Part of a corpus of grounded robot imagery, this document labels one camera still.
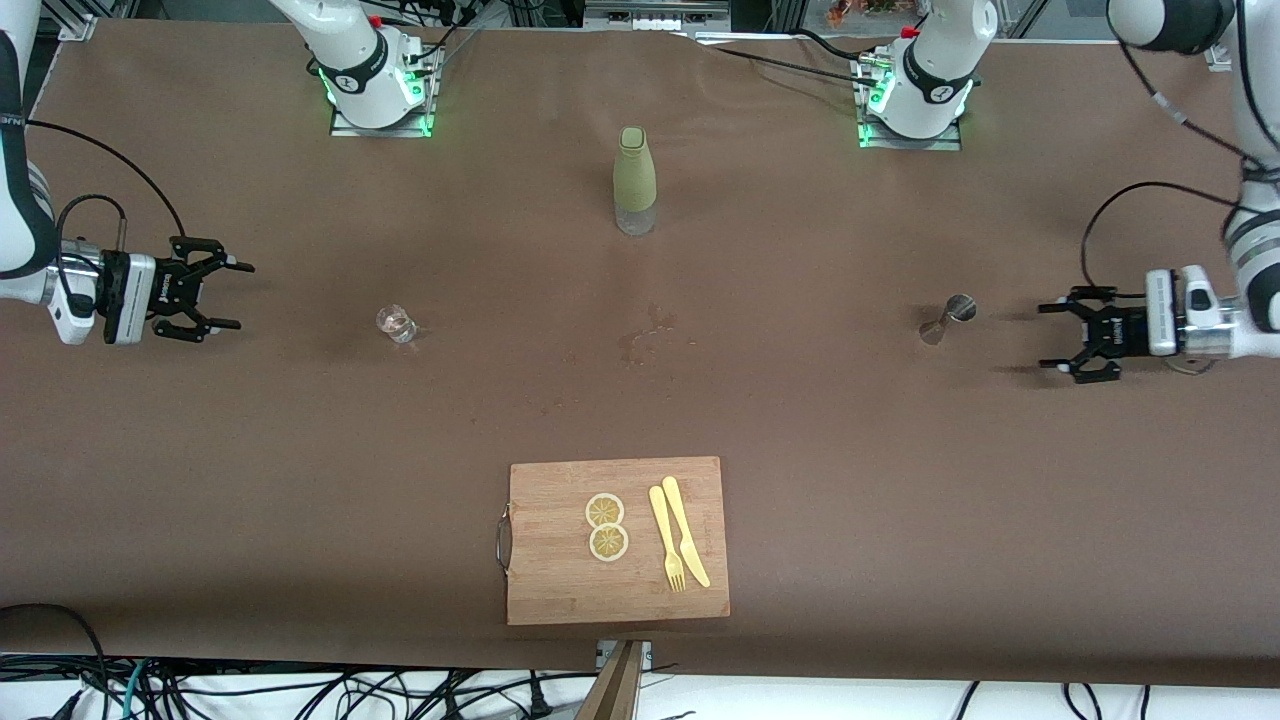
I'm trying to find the metal jigger measuring cup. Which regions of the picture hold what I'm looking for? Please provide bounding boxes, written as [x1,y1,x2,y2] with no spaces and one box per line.
[918,293,978,347]

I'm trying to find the brown table cover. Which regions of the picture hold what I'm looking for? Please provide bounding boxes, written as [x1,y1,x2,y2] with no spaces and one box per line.
[0,20,1280,691]

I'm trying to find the aluminium corner profile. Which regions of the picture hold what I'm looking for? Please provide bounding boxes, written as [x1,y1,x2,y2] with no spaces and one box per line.
[45,0,101,43]

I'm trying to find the green sleeved glass bottle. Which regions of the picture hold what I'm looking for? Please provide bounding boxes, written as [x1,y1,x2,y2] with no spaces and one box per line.
[613,126,658,237]

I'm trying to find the yellow plastic knife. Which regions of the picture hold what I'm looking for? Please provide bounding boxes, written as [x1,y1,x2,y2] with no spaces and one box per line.
[661,476,712,589]

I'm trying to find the wooden cutting board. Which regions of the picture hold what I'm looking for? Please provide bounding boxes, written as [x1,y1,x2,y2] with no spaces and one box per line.
[497,456,731,627]

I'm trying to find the yellow plastic fork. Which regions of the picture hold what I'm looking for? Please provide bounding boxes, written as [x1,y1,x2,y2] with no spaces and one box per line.
[648,485,688,594]

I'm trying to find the grey power strip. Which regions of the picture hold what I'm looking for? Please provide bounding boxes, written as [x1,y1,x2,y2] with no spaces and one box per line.
[585,0,731,31]

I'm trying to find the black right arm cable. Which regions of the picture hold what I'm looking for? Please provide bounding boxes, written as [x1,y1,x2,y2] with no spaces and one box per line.
[25,120,186,301]

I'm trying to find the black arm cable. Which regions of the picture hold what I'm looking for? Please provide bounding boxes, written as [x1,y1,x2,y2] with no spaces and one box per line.
[25,120,186,301]
[1080,40,1280,291]

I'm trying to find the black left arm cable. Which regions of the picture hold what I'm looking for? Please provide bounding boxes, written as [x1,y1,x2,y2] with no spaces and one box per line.
[1080,40,1280,291]

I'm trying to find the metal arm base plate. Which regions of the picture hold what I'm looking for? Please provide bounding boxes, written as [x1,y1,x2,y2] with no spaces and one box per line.
[330,45,441,138]
[857,55,963,151]

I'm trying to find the thick black cable loop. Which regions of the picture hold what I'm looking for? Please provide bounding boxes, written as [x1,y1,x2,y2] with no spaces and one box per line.
[0,604,111,720]

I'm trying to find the small metal bracket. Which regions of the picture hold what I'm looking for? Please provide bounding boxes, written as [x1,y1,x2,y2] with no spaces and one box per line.
[597,640,654,673]

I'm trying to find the wooden post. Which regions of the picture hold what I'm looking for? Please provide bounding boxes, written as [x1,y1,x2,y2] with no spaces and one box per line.
[578,640,646,720]

